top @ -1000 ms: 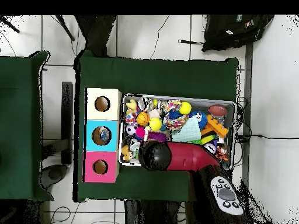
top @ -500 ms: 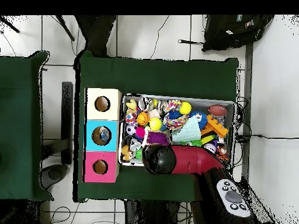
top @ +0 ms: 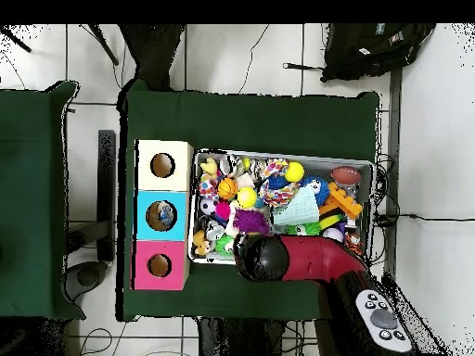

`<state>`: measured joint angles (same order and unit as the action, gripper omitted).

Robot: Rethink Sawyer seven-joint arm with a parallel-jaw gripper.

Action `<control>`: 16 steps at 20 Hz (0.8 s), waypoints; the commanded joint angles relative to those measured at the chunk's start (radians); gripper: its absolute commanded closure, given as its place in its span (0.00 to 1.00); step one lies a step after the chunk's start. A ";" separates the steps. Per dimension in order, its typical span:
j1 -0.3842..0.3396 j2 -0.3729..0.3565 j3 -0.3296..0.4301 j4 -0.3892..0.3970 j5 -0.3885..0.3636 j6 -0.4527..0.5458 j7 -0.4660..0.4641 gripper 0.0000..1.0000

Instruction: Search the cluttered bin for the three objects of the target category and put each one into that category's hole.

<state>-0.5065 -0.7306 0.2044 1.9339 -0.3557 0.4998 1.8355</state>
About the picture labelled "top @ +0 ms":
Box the colourful polka dot cloth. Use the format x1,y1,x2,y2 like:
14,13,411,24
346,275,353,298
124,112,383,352
258,177,300,209

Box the mint green knitted cloth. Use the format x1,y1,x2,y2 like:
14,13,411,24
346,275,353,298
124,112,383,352
271,184,322,228

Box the wooden box with three holes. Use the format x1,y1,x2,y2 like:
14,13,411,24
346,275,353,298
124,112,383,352
133,139,195,292

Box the clear mesh bin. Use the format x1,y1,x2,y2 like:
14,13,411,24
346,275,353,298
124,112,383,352
188,147,376,270

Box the small orange basketball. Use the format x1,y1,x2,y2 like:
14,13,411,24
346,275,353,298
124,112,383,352
217,177,239,201

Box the purple spiky ball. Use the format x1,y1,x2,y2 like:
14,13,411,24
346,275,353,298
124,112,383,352
233,208,272,237

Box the dark green table cloth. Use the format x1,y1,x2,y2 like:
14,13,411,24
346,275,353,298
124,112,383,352
0,80,82,322
118,79,381,324

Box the blue fuzzy toy with eyes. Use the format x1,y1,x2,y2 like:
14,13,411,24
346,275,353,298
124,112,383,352
300,176,331,208

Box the white baseball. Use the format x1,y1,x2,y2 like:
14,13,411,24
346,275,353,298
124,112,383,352
323,226,345,243

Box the orange plastic building block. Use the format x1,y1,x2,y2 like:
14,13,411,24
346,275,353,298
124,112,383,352
317,182,365,223

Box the small brown football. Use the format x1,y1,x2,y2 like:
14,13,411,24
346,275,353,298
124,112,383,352
330,166,364,187

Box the black backpack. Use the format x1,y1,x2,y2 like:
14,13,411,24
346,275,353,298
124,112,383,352
320,23,438,83

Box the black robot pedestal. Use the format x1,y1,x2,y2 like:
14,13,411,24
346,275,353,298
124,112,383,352
194,317,298,356

